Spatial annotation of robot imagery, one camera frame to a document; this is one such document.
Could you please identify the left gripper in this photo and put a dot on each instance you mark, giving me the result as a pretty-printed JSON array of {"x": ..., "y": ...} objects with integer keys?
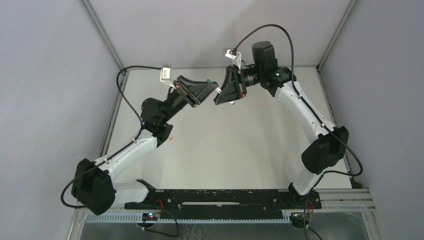
[{"x": 185, "y": 92}]

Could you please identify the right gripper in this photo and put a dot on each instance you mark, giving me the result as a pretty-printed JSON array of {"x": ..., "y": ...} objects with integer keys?
[{"x": 237, "y": 82}]

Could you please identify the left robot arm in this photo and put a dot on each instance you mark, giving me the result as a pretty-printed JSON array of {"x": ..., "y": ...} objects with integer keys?
[{"x": 95, "y": 185}]

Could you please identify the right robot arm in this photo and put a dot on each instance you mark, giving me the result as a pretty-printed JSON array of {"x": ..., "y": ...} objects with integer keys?
[{"x": 328, "y": 143}]

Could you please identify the left controller board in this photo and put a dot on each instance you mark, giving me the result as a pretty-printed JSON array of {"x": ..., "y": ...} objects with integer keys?
[{"x": 150, "y": 216}]

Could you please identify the controller board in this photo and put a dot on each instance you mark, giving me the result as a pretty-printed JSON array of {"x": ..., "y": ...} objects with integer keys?
[
  {"x": 297, "y": 220},
  {"x": 150, "y": 216}
]

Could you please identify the right controller board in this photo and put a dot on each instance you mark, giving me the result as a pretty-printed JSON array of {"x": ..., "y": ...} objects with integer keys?
[{"x": 297, "y": 220}]

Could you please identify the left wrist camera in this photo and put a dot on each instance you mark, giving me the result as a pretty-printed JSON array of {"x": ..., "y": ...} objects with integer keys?
[{"x": 165, "y": 75}]

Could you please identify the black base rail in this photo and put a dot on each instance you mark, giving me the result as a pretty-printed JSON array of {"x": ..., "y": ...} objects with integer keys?
[{"x": 226, "y": 202}]

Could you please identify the white cable duct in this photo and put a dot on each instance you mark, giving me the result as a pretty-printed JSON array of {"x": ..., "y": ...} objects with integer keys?
[{"x": 136, "y": 217}]

